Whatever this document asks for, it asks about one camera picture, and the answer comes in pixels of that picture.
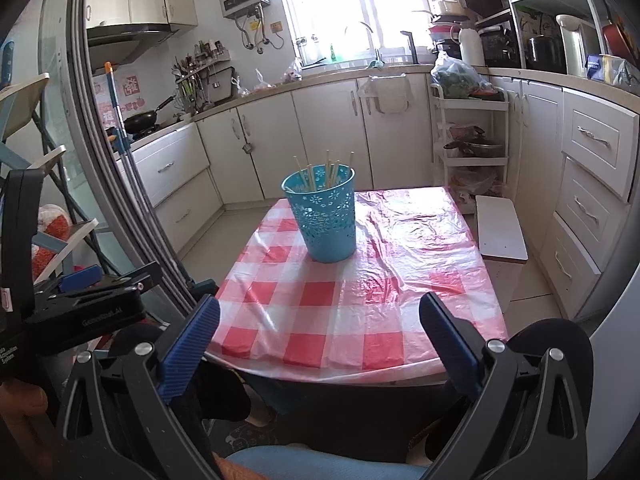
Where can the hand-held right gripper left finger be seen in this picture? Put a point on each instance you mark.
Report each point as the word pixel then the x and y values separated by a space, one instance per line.
pixel 190 345

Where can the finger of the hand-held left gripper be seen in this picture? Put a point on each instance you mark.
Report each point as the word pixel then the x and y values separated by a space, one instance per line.
pixel 80 277
pixel 137 277

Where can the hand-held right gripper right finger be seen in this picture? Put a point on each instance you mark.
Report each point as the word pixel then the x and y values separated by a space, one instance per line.
pixel 452 345

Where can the blue perforated plastic basket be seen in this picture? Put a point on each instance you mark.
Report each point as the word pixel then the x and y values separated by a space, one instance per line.
pixel 325 230

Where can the bundle of wooden chopsticks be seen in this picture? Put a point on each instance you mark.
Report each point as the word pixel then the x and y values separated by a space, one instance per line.
pixel 328 170

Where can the person's left hand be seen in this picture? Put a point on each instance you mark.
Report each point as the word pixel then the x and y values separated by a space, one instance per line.
pixel 25 405

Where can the red white checkered tablecloth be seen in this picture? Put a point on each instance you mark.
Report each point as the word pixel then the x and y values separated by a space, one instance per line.
pixel 400 260

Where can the white two-drawer cabinet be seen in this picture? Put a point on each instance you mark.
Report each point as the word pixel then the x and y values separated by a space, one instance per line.
pixel 170 160

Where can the white stool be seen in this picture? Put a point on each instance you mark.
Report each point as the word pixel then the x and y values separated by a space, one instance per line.
pixel 500 230

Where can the black frying pan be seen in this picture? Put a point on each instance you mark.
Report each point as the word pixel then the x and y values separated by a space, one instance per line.
pixel 140 121

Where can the blue and white folding shelf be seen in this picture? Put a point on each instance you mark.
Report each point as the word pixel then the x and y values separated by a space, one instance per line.
pixel 15 110

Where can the dark pot with lid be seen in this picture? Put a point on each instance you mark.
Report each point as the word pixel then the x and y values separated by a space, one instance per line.
pixel 477 149

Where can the white three-tier cart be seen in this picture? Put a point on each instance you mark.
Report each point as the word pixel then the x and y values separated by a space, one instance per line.
pixel 442 125

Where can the clear plastic bag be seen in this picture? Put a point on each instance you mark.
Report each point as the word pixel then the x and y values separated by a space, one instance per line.
pixel 261 81
pixel 292 74

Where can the range hood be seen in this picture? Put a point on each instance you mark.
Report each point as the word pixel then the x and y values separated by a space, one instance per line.
pixel 130 32

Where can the white hanging plastic bag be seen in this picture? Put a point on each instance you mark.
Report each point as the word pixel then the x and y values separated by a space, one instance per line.
pixel 390 100

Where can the white three-drawer cabinet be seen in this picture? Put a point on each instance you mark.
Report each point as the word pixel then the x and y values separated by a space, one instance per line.
pixel 595 135

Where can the bag of green vegetables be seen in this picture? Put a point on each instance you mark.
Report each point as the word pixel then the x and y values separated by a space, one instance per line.
pixel 457 80

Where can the black faucet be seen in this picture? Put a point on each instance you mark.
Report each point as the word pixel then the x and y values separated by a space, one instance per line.
pixel 414 50

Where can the white thermos jug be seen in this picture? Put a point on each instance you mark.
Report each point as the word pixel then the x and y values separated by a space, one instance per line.
pixel 471 47

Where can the black countertop oven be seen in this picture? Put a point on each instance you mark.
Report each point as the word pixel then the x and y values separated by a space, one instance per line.
pixel 500 47

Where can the black cooking pot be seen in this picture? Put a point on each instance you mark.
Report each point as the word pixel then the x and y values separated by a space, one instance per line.
pixel 545 55

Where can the chrome curved faucet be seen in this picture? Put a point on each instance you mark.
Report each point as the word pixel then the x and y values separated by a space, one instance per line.
pixel 372 42

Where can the blue and white packet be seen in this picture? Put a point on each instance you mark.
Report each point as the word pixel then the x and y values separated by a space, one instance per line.
pixel 597 67

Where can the stack of red bowls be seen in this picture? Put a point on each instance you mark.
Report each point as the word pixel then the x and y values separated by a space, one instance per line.
pixel 445 30

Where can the white electric kettle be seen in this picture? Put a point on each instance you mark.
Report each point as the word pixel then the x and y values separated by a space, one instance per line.
pixel 575 45

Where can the white saucepan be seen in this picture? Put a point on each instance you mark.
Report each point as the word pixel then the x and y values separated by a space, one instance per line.
pixel 445 7

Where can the red pan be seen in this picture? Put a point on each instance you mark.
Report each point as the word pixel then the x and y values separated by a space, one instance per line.
pixel 614 37

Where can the kitchen window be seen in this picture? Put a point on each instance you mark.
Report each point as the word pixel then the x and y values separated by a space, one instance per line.
pixel 350 0

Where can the red paper wall decoration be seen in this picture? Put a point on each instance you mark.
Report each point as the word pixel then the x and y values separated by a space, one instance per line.
pixel 131 85

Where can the wall rack with kitchen utensils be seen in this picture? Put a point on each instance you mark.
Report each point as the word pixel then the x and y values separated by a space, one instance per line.
pixel 200 77

